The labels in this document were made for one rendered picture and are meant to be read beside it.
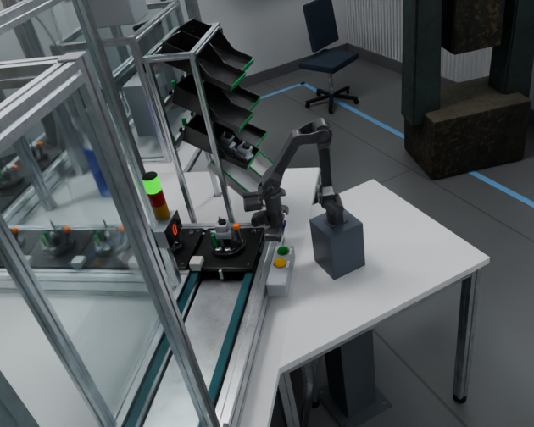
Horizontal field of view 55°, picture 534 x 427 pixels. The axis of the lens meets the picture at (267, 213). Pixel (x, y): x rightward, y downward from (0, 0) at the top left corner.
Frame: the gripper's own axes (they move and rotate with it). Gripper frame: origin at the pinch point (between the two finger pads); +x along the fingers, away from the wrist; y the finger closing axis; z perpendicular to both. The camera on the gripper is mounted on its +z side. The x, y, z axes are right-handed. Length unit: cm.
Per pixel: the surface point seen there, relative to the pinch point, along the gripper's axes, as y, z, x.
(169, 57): -20, 34, -60
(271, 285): 17.2, 0.6, 9.4
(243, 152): -24.6, 15.2, -20.2
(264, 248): -1.9, 6.6, 8.6
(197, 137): -24.9, 32.7, -27.3
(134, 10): -109, 86, -57
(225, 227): 0.4, 19.1, -3.2
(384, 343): -41, -36, 104
